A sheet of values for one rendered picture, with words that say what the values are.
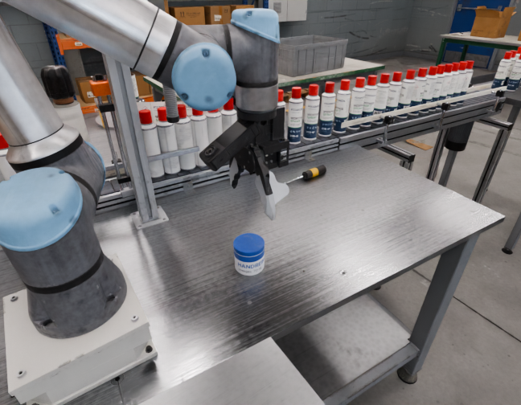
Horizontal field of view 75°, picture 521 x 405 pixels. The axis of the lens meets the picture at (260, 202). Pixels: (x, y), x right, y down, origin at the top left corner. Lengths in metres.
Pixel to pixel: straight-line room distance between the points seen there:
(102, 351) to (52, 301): 0.11
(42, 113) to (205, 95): 0.29
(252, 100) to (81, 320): 0.44
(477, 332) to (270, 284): 1.40
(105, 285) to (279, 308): 0.33
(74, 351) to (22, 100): 0.38
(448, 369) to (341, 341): 0.54
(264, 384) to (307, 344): 0.81
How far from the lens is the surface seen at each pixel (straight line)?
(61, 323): 0.63
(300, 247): 0.86
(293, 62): 2.73
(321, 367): 1.38
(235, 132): 0.62
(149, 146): 1.06
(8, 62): 0.61
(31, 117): 0.62
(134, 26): 0.43
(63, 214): 0.53
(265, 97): 0.59
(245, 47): 0.57
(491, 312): 2.13
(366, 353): 1.45
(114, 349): 0.64
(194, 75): 0.42
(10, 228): 0.53
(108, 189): 1.09
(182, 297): 0.76
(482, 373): 1.87
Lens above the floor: 1.38
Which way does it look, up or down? 32 degrees down
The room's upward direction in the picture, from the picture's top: straight up
